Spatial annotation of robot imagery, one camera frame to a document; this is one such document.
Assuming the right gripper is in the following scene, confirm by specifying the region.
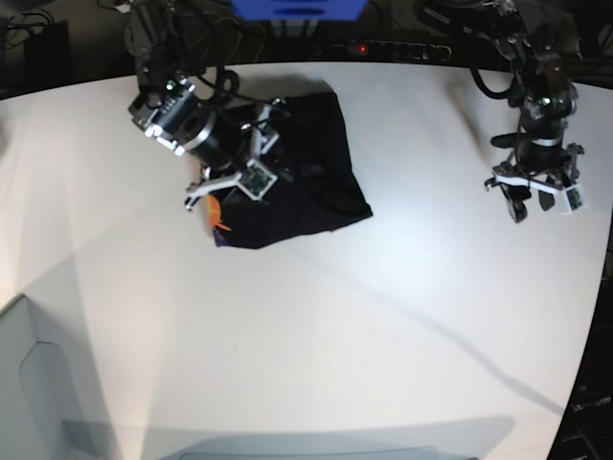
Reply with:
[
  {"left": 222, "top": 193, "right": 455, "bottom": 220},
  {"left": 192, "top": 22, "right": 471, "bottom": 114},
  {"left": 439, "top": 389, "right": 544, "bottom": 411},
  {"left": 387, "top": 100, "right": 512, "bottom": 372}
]
[{"left": 184, "top": 98, "right": 289, "bottom": 212}]

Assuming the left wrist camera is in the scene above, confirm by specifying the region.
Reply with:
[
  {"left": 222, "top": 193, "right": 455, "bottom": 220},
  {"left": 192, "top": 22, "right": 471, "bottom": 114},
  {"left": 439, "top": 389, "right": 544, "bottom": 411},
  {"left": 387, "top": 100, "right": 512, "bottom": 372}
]
[{"left": 558, "top": 184, "right": 587, "bottom": 215}]

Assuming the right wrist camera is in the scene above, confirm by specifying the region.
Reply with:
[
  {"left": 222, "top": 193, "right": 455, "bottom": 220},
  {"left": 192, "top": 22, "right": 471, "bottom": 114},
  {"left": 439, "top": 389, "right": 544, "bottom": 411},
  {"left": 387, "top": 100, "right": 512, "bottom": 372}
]
[{"left": 237, "top": 158, "right": 278, "bottom": 201}]

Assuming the black power strip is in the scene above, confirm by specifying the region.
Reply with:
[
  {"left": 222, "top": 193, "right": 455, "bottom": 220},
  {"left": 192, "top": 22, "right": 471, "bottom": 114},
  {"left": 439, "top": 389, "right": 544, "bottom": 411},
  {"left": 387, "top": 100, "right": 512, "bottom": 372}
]
[{"left": 327, "top": 41, "right": 452, "bottom": 63}]

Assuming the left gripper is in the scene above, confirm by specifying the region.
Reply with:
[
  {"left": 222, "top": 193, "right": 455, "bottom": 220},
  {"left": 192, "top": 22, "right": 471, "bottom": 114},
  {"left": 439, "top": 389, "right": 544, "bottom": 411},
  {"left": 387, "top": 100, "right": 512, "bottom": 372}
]
[{"left": 485, "top": 131, "right": 585, "bottom": 223}]

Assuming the blue plastic box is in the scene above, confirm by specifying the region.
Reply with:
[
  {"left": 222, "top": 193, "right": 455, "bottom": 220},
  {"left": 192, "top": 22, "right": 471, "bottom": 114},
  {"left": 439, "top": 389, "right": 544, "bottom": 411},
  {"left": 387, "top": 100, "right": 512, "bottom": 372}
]
[{"left": 231, "top": 0, "right": 368, "bottom": 21}]

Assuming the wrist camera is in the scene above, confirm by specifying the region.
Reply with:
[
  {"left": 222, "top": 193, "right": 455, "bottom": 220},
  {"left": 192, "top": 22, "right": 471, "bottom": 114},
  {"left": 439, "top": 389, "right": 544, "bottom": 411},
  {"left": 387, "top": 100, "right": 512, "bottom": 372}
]
[
  {"left": 237, "top": 158, "right": 278, "bottom": 201},
  {"left": 558, "top": 184, "right": 587, "bottom": 215}
]

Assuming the black T-shirt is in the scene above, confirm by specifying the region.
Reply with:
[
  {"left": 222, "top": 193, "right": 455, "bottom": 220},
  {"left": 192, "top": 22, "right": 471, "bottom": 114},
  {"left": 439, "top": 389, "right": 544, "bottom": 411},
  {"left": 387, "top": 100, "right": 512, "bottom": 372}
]
[{"left": 207, "top": 91, "right": 373, "bottom": 249}]

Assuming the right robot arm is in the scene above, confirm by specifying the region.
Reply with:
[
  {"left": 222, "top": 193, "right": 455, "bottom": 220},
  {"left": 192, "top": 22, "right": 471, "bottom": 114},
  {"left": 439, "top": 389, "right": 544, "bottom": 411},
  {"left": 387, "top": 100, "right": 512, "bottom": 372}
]
[{"left": 125, "top": 1, "right": 290, "bottom": 210}]

